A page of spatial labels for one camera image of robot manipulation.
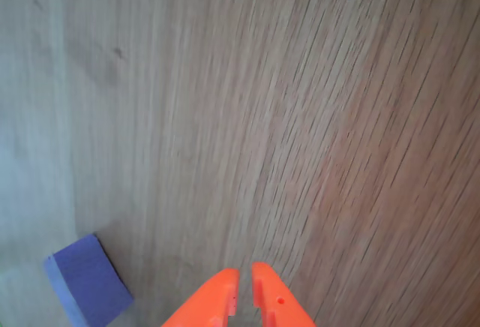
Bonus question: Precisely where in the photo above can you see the purple foam block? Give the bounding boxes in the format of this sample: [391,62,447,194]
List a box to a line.
[43,232,135,327]

